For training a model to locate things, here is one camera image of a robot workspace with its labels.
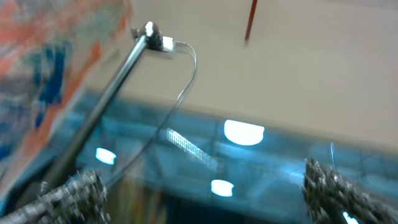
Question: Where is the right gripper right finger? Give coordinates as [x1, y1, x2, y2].
[302, 159, 397, 224]

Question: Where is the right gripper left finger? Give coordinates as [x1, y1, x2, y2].
[1, 170, 109, 224]

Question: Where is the overhead camera pole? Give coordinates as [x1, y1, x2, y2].
[44, 35, 149, 188]

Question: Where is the overhead camera cable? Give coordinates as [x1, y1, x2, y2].
[104, 42, 198, 189]

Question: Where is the overhead camera grey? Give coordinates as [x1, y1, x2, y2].
[130, 21, 187, 60]

